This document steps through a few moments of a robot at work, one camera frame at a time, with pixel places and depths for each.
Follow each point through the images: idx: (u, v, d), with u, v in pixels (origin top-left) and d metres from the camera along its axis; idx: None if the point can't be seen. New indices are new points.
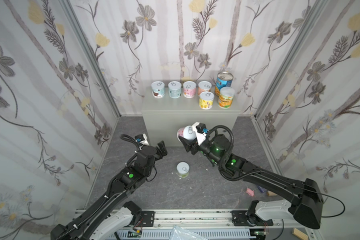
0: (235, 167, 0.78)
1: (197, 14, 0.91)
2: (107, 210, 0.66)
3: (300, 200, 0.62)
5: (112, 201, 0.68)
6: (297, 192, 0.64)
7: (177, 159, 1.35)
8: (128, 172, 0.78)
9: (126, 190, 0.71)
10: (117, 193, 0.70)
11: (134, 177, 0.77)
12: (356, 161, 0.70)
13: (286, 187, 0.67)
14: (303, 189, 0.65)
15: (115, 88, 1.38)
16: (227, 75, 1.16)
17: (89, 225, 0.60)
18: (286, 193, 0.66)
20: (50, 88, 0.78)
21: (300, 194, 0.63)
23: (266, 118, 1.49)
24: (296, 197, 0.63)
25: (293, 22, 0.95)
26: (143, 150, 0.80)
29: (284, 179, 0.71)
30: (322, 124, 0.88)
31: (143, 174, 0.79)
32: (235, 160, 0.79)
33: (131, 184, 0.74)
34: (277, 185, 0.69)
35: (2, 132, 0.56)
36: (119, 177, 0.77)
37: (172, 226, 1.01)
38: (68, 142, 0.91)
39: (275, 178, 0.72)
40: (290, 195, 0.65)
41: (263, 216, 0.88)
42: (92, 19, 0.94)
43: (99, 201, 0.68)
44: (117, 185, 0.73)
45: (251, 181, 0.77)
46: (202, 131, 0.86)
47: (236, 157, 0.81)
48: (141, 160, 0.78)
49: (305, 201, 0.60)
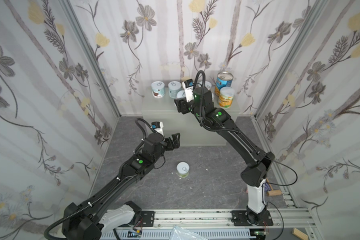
0: (218, 119, 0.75)
1: (197, 14, 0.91)
2: (119, 192, 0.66)
3: (255, 165, 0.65)
5: (124, 183, 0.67)
6: (257, 157, 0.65)
7: (177, 159, 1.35)
8: (137, 158, 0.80)
9: (136, 174, 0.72)
10: (128, 176, 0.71)
11: (143, 164, 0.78)
12: (356, 161, 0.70)
13: (251, 151, 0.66)
14: (263, 157, 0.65)
15: (115, 88, 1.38)
16: (227, 75, 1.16)
17: (103, 204, 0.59)
18: (248, 156, 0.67)
20: (50, 88, 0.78)
21: (258, 160, 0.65)
23: (266, 118, 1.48)
24: (254, 162, 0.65)
25: (293, 22, 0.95)
26: (150, 138, 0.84)
29: (253, 144, 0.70)
30: (322, 124, 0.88)
31: (151, 161, 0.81)
32: (220, 113, 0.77)
33: (141, 169, 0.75)
34: (245, 148, 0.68)
35: (1, 132, 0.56)
36: (129, 162, 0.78)
37: (172, 226, 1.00)
38: (67, 142, 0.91)
39: (247, 141, 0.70)
40: (249, 158, 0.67)
41: (256, 208, 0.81)
42: (92, 19, 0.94)
43: (112, 182, 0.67)
44: (128, 170, 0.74)
45: (226, 139, 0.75)
46: (188, 85, 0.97)
47: (222, 111, 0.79)
48: (148, 147, 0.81)
49: (259, 167, 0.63)
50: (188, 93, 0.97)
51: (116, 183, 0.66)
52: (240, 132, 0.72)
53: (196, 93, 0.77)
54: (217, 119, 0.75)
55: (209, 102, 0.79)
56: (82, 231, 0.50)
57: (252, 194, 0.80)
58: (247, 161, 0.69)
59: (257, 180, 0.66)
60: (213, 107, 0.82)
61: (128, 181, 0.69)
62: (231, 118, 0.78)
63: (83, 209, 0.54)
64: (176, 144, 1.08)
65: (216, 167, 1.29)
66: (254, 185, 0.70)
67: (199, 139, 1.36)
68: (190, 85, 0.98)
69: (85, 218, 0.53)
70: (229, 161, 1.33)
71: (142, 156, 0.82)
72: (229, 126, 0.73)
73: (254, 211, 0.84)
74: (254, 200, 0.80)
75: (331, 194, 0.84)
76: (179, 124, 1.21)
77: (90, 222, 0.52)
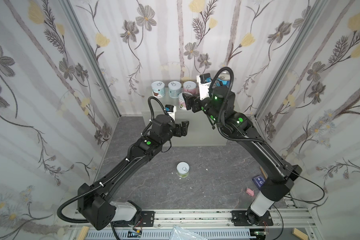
0: (239, 126, 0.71)
1: (197, 14, 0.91)
2: (129, 172, 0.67)
3: (283, 181, 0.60)
5: (133, 164, 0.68)
6: (285, 173, 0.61)
7: (177, 159, 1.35)
8: (145, 139, 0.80)
9: (145, 154, 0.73)
10: (137, 156, 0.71)
11: (151, 144, 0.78)
12: (356, 161, 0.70)
13: (278, 166, 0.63)
14: (291, 172, 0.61)
15: (115, 88, 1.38)
16: (226, 75, 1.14)
17: (114, 184, 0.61)
18: (274, 171, 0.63)
20: (50, 88, 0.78)
21: (286, 176, 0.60)
23: (266, 118, 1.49)
24: (281, 177, 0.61)
25: (293, 22, 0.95)
26: (158, 119, 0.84)
29: (279, 157, 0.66)
30: (322, 124, 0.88)
31: (159, 142, 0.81)
32: (241, 120, 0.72)
33: (149, 150, 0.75)
34: (271, 161, 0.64)
35: (1, 132, 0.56)
36: (137, 144, 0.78)
37: (172, 226, 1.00)
38: (67, 142, 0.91)
39: (272, 153, 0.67)
40: (276, 173, 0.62)
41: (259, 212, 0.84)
42: (92, 19, 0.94)
43: (121, 164, 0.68)
44: (136, 150, 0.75)
45: (246, 147, 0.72)
46: (204, 80, 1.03)
47: (243, 117, 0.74)
48: (156, 128, 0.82)
49: (287, 184, 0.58)
50: (204, 91, 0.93)
51: (125, 164, 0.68)
52: (265, 142, 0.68)
53: (218, 95, 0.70)
54: (238, 127, 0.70)
55: (230, 106, 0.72)
56: (96, 209, 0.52)
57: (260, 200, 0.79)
58: (271, 175, 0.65)
59: (281, 196, 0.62)
60: (232, 111, 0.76)
61: (137, 161, 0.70)
62: (252, 126, 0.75)
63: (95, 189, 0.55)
64: (184, 132, 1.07)
65: (216, 166, 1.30)
66: (276, 200, 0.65)
67: (198, 139, 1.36)
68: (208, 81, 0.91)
69: (97, 198, 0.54)
70: (229, 161, 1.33)
71: (151, 137, 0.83)
72: (252, 135, 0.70)
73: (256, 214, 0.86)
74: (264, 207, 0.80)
75: (331, 194, 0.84)
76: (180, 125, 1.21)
77: (103, 201, 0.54)
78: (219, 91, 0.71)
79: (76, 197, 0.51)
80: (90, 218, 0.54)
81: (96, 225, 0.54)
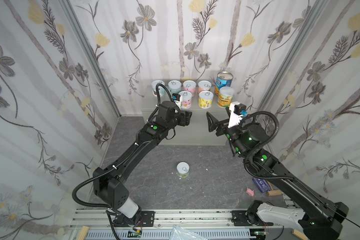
0: (265, 164, 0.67)
1: (197, 14, 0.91)
2: (139, 155, 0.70)
3: (328, 222, 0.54)
5: (142, 147, 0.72)
6: (328, 213, 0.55)
7: (177, 159, 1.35)
8: (152, 125, 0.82)
9: (153, 139, 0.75)
10: (146, 141, 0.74)
11: (158, 129, 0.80)
12: (356, 161, 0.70)
13: (318, 205, 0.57)
14: (335, 212, 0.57)
15: (115, 88, 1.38)
16: (226, 75, 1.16)
17: (126, 167, 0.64)
18: (315, 211, 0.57)
20: (50, 88, 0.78)
21: (330, 216, 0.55)
23: (266, 118, 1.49)
24: (325, 219, 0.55)
25: (293, 22, 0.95)
26: (164, 104, 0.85)
29: (315, 194, 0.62)
30: (322, 124, 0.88)
31: (165, 127, 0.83)
32: (265, 156, 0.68)
33: (156, 135, 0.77)
34: (308, 201, 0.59)
35: (1, 132, 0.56)
36: (144, 129, 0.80)
37: (172, 226, 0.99)
38: (67, 142, 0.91)
39: (307, 190, 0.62)
40: (318, 213, 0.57)
41: (264, 218, 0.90)
42: (92, 19, 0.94)
43: (131, 147, 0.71)
44: (144, 135, 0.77)
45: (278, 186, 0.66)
46: (239, 113, 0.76)
47: (266, 153, 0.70)
48: (163, 113, 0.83)
49: (334, 226, 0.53)
50: (233, 121, 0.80)
51: (135, 147, 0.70)
52: (296, 179, 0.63)
53: (252, 136, 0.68)
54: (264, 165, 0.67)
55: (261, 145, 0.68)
56: (112, 189, 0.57)
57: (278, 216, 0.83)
58: (311, 215, 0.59)
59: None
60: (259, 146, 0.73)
61: (146, 145, 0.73)
62: (278, 162, 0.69)
63: (109, 171, 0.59)
64: (187, 122, 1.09)
65: (216, 166, 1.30)
66: None
67: (199, 139, 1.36)
68: (242, 113, 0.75)
69: (112, 179, 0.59)
70: (229, 161, 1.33)
71: (157, 122, 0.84)
72: (281, 172, 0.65)
73: (260, 217, 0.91)
74: (274, 219, 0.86)
75: (331, 194, 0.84)
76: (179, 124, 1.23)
77: (117, 182, 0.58)
78: (253, 133, 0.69)
79: (93, 178, 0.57)
80: (108, 198, 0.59)
81: (113, 204, 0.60)
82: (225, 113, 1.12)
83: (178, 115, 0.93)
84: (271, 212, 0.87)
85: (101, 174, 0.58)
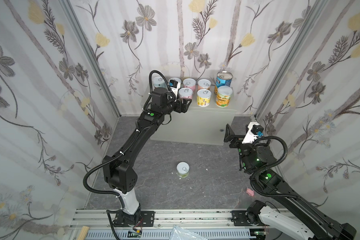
0: (269, 183, 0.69)
1: (197, 14, 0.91)
2: (143, 140, 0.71)
3: None
5: (144, 132, 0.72)
6: (333, 233, 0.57)
7: (177, 159, 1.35)
8: (148, 112, 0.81)
9: (152, 125, 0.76)
10: (146, 127, 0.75)
11: (155, 116, 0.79)
12: (356, 161, 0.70)
13: (321, 224, 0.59)
14: (340, 233, 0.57)
15: (115, 88, 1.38)
16: (226, 75, 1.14)
17: (132, 151, 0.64)
18: (319, 230, 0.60)
20: (50, 88, 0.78)
21: (336, 236, 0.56)
23: (266, 118, 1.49)
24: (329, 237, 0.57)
25: (293, 22, 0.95)
26: (157, 91, 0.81)
29: (321, 214, 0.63)
30: (322, 124, 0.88)
31: (161, 113, 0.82)
32: (270, 175, 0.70)
33: (155, 121, 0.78)
34: (312, 219, 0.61)
35: (1, 132, 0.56)
36: (142, 117, 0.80)
37: (172, 226, 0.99)
38: (67, 142, 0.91)
39: (311, 208, 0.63)
40: (323, 233, 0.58)
41: (265, 220, 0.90)
42: (92, 19, 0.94)
43: (132, 134, 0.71)
44: (144, 122, 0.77)
45: (283, 203, 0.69)
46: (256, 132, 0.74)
47: (271, 172, 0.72)
48: (156, 100, 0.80)
49: None
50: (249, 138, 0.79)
51: (137, 133, 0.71)
52: (300, 198, 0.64)
53: (260, 158, 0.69)
54: (267, 183, 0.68)
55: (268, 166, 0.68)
56: (123, 172, 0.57)
57: (283, 226, 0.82)
58: (318, 235, 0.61)
59: None
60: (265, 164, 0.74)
61: (147, 131, 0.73)
62: (284, 180, 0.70)
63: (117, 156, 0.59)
64: (184, 109, 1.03)
65: (216, 167, 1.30)
66: None
67: (199, 137, 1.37)
68: (258, 133, 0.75)
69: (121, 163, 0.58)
70: (229, 161, 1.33)
71: (152, 109, 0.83)
72: (285, 191, 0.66)
73: (260, 218, 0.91)
74: (277, 226, 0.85)
75: (331, 194, 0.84)
76: (178, 123, 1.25)
77: (128, 165, 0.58)
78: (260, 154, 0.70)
79: (103, 164, 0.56)
80: (120, 183, 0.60)
81: (126, 186, 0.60)
82: (222, 113, 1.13)
83: (172, 101, 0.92)
84: (275, 219, 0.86)
85: (111, 159, 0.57)
